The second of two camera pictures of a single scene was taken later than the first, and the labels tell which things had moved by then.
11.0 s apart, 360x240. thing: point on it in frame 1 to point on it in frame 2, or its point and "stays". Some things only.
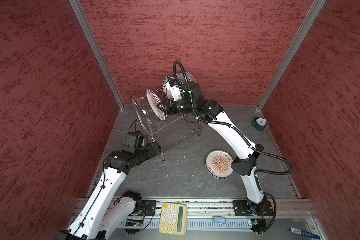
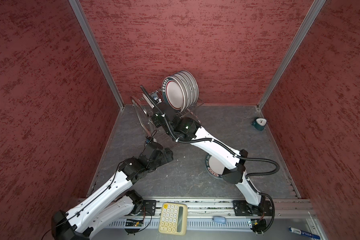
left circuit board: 129,223 stays
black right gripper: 170,104 to 157,117
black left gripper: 151,154 to 163,159
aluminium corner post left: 92,36 stays
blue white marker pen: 300,232 stays
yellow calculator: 173,219 stays
